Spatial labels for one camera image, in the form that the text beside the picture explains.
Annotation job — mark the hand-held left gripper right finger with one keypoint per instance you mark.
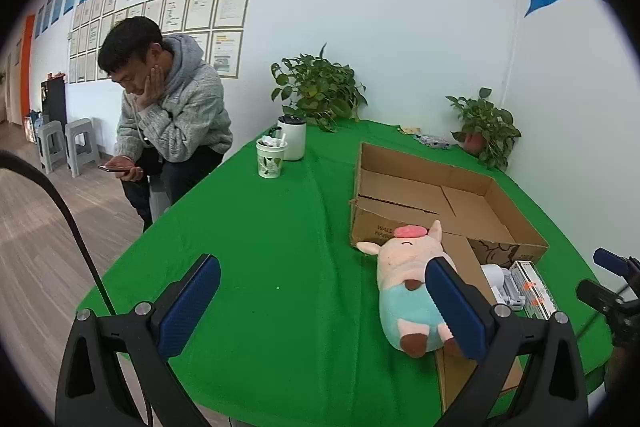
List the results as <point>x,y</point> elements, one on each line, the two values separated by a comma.
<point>457,312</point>

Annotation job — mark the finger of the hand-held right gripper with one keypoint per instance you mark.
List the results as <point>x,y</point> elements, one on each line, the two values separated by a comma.
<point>600,299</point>
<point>607,259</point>

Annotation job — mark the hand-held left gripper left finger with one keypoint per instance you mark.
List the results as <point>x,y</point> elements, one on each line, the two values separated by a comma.
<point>190,302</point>

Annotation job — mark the white plastic tray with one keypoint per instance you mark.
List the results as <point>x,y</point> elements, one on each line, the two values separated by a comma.
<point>507,294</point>

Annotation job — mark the pink pig plush toy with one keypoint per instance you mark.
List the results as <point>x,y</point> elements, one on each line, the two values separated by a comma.
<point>405,272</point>

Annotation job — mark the white and green medicine box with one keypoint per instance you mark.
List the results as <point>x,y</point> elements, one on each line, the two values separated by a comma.
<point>532,287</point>

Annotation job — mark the brown cardboard box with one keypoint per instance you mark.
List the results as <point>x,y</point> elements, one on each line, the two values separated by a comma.
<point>400,187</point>

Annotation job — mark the white stool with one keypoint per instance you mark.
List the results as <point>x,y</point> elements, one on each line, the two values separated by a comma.
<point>159,199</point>

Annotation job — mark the green tablecloth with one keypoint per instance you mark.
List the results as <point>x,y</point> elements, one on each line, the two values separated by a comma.
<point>280,232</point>

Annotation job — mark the dark smartphone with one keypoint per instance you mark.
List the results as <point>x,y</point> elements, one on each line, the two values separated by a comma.
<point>115,167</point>

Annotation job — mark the green patterned paper cup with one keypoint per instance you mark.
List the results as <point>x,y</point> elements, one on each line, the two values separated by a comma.
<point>270,164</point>

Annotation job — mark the red plant pot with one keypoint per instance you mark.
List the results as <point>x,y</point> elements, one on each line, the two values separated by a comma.
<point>472,142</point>

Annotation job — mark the patterned tissue pack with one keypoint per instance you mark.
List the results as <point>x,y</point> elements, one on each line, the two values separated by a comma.
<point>432,141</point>

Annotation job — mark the small leafy green plant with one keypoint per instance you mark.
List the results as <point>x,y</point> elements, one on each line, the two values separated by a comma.
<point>487,122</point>

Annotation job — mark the small yellow item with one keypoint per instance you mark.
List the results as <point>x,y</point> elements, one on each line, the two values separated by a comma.
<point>410,130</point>

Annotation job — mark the grey plastic stool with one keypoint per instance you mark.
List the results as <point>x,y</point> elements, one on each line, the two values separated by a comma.
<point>51,144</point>
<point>81,147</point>

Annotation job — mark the white mug with dark lid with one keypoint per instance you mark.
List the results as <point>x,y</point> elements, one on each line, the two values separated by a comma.
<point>292,142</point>

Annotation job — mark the black cabinet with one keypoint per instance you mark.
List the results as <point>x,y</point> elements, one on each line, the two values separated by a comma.
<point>54,102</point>

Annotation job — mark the large leafy green plant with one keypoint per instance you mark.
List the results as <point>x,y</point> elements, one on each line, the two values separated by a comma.
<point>320,87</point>

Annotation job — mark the group of framed certificates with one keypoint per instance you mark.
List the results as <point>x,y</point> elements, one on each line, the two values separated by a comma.
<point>200,9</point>

